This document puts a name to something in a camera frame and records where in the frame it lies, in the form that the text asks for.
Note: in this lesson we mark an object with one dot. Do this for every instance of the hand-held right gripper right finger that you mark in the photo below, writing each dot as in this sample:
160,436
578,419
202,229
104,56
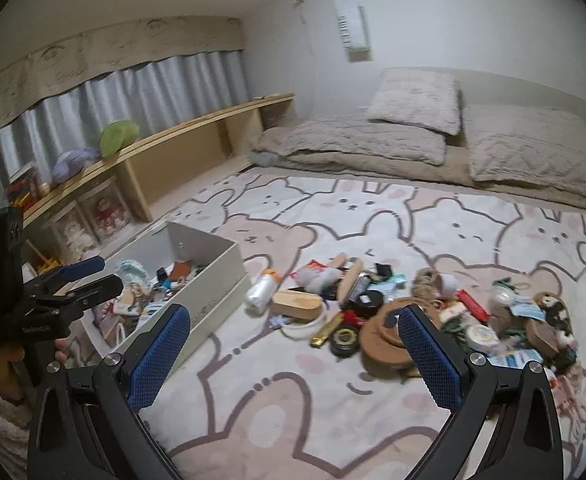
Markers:
430,360

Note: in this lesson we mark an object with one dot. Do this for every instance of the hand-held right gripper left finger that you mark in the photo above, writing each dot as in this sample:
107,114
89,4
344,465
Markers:
158,360

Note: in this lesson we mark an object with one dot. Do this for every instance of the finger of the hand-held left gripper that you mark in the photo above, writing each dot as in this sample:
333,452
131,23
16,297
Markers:
95,291
83,267

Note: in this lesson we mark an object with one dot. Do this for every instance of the white cardboard box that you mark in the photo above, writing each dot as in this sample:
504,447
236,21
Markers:
213,280

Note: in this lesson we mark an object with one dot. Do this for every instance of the person's left hand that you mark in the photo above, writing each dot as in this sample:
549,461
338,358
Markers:
5,372

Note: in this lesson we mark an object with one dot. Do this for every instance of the large cork disc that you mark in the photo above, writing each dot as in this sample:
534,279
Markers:
378,355

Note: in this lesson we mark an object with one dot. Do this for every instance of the round white tin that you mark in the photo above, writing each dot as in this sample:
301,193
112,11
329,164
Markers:
482,338

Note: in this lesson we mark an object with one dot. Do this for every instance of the small cork disc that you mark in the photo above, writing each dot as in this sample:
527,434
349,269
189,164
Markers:
385,322

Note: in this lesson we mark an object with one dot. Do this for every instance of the clear box of toys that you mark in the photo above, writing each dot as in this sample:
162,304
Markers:
107,212

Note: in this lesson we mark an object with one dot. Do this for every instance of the red flat packet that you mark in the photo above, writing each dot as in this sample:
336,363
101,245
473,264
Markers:
472,305

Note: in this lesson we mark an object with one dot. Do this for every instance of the twine ball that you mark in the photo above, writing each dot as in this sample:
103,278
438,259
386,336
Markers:
427,284

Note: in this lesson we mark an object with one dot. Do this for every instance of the white tape roll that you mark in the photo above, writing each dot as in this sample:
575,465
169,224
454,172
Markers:
448,284

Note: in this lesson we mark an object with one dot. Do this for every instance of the red black toy bar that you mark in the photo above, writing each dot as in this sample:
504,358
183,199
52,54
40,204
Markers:
353,318

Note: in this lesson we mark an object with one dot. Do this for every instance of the black round tin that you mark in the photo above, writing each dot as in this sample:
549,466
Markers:
344,342

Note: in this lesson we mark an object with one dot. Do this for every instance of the black bottle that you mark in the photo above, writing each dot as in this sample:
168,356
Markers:
360,290

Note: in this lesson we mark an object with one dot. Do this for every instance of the purple plush toy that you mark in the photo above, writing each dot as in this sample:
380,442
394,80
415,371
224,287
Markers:
75,162

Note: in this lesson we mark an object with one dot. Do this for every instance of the gold wrapped bar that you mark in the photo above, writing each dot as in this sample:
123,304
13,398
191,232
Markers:
325,335

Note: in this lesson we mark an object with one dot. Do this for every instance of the blue face mask packet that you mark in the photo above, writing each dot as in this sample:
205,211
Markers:
527,307

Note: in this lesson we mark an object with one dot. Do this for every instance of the flat wooden board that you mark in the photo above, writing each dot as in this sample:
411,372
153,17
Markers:
352,280

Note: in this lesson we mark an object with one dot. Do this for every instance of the white bottle orange cap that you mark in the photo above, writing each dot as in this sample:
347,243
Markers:
262,291

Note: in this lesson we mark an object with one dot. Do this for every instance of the panda plush toy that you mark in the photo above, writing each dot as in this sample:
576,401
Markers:
553,317

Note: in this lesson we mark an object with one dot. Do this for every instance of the bunny bear printed blanket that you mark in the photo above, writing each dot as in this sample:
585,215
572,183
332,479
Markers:
283,410

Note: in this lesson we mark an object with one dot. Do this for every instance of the green plush toy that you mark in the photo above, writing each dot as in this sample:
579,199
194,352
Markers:
118,136

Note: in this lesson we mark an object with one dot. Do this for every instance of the crumpled clear plastic bag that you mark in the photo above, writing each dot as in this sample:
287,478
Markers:
318,279

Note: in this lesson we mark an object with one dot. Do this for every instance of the long wooden shelf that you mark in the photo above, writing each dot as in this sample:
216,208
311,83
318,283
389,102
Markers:
173,155

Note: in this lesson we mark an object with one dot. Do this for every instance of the wooden brush block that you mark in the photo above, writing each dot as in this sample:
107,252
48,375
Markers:
297,304

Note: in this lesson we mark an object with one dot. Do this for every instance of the grey curtain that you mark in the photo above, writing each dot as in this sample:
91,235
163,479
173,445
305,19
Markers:
123,105

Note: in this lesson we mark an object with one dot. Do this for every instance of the beige mattress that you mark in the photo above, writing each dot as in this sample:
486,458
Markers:
423,172

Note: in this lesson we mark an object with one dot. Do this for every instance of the beige printed curtain valance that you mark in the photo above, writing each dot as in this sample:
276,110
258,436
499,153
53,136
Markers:
73,60

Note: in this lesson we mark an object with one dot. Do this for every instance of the large patterned beige pillow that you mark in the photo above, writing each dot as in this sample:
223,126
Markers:
538,155

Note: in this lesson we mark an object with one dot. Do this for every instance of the folded beige duvet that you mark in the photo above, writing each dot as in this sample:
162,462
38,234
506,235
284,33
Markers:
353,140

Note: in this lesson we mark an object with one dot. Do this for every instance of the small fluffy beige pillow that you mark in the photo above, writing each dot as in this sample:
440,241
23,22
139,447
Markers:
415,100

